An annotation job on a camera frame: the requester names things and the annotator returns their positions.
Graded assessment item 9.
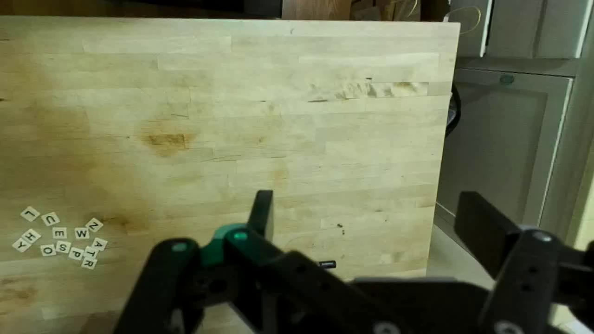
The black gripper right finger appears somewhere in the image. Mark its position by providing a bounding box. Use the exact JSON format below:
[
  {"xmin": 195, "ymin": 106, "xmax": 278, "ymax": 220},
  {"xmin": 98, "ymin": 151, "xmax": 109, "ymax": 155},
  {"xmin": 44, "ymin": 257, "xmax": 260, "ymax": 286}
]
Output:
[{"xmin": 455, "ymin": 192, "xmax": 520, "ymax": 279}]

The letter tile centre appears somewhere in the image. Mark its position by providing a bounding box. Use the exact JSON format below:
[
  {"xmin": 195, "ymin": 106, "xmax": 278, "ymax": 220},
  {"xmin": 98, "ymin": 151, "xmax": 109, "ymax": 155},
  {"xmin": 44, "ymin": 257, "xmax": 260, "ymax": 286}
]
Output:
[{"xmin": 52, "ymin": 227, "xmax": 67, "ymax": 240}]

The letter tile right top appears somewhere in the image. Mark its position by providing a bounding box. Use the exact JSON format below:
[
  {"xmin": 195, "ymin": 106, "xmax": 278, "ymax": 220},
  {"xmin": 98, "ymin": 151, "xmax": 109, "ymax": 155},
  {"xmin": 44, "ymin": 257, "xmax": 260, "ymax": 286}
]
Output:
[{"xmin": 85, "ymin": 218, "xmax": 104, "ymax": 234}]

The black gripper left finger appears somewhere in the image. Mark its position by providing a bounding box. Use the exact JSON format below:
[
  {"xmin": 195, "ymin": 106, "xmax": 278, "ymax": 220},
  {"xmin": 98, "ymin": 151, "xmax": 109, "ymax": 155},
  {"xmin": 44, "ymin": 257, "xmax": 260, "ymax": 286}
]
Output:
[{"xmin": 247, "ymin": 190, "xmax": 275, "ymax": 238}]

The letter tile top left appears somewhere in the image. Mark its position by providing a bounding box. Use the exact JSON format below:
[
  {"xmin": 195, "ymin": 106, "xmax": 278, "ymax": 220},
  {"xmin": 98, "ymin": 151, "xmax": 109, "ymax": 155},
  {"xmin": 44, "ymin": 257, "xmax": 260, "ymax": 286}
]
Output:
[{"xmin": 20, "ymin": 207, "xmax": 39, "ymax": 223}]

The grey cabinet door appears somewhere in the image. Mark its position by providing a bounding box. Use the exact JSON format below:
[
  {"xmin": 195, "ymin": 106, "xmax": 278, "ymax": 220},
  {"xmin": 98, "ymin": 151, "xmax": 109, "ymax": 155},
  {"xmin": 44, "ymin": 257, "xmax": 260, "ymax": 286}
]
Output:
[{"xmin": 438, "ymin": 69, "xmax": 574, "ymax": 225}]

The small black marker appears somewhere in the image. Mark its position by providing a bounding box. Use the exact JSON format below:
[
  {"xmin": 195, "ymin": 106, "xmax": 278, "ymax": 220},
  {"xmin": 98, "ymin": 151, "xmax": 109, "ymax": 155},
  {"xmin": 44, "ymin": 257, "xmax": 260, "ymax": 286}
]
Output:
[{"xmin": 319, "ymin": 260, "xmax": 336, "ymax": 270}]

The letter tile bottom right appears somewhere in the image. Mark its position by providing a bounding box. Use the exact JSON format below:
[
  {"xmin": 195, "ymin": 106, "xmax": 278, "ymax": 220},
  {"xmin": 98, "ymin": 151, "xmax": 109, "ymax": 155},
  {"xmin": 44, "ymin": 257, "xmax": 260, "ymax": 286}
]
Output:
[{"xmin": 80, "ymin": 257, "xmax": 98, "ymax": 270}]

